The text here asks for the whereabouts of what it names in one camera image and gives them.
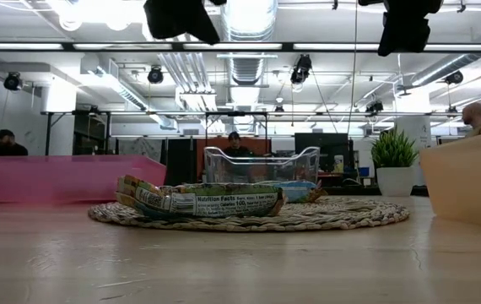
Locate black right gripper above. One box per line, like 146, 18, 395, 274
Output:
358, 0, 444, 57

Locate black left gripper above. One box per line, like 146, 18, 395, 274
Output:
143, 0, 228, 46

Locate long ceiling light bar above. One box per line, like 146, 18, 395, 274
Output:
0, 41, 481, 53

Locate white building column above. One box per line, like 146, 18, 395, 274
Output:
394, 90, 434, 187

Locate person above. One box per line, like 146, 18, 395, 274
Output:
0, 128, 30, 157
462, 102, 481, 138
222, 131, 253, 158

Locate black monitor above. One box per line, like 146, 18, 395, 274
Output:
294, 133, 350, 181

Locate green plant in white pot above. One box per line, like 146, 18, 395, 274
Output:
369, 126, 419, 198

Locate clear plastic bin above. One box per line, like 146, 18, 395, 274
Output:
203, 145, 322, 185

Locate round woven straw placemat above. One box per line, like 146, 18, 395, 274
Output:
87, 196, 411, 233

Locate pink plastic bin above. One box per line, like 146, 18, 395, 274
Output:
0, 154, 168, 204

